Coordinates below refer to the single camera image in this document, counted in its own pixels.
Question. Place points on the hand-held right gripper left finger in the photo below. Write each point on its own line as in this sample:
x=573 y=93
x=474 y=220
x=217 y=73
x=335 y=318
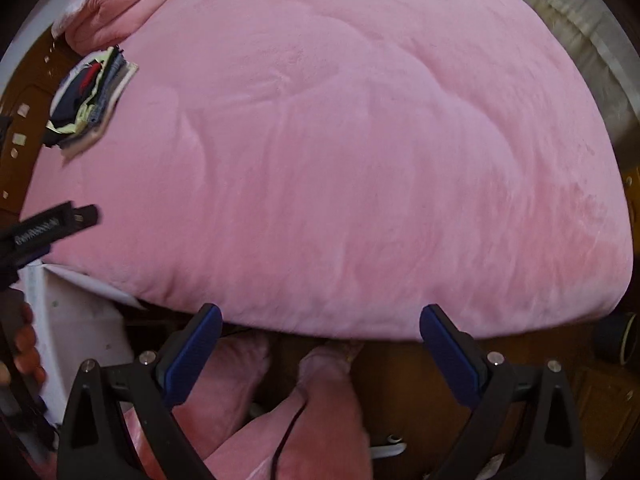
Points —
x=197 y=350

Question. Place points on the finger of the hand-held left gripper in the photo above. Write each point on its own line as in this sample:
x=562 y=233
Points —
x=85 y=216

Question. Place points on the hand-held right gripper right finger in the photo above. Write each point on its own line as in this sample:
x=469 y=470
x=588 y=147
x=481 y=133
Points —
x=450 y=355

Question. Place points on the stack of folded clothes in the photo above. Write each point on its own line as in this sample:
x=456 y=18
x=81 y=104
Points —
x=95 y=100

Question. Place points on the person's left hand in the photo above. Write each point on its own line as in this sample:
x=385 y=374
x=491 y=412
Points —
x=27 y=345

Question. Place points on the person's left leg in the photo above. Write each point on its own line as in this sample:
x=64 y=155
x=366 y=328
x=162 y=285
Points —
x=225 y=385

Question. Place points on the white bed sheet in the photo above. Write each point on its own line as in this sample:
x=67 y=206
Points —
x=75 y=320

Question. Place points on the white slipper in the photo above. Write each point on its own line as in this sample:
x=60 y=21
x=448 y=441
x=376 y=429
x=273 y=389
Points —
x=387 y=447

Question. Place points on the brown wooden headboard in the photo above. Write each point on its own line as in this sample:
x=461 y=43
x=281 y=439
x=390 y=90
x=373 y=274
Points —
x=30 y=85

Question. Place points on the black round container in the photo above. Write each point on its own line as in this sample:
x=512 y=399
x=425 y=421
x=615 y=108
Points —
x=612 y=337

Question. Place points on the brown wooden cabinet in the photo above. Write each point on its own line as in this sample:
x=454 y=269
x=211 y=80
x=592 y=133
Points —
x=605 y=410

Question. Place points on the folded pink quilt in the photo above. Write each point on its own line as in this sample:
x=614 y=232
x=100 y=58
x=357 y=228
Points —
x=120 y=15

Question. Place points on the pink plush blanket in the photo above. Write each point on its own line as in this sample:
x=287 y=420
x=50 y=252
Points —
x=350 y=160

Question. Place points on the pale window curtain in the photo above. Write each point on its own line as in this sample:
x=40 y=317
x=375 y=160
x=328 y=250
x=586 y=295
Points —
x=575 y=20

